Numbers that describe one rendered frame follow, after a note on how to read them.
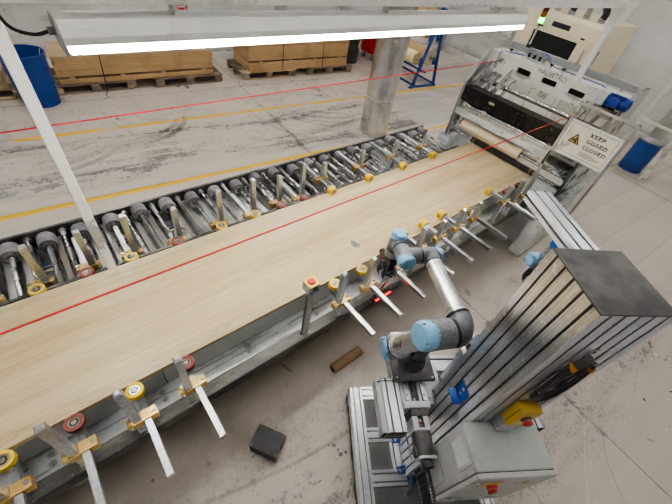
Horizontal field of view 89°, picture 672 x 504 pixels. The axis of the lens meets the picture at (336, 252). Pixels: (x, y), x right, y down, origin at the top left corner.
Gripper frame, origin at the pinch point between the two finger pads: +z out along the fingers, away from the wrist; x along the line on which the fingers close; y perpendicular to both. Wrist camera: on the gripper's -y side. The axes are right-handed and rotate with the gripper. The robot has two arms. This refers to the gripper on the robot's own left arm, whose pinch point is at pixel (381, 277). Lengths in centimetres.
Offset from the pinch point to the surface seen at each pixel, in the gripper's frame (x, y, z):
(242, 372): -73, 24, 62
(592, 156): 228, -153, -6
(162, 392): -116, 32, 69
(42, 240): -211, -61, 46
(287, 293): -49, -19, 42
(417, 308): 81, -74, 132
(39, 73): -401, -421, 84
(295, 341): -42, 3, 62
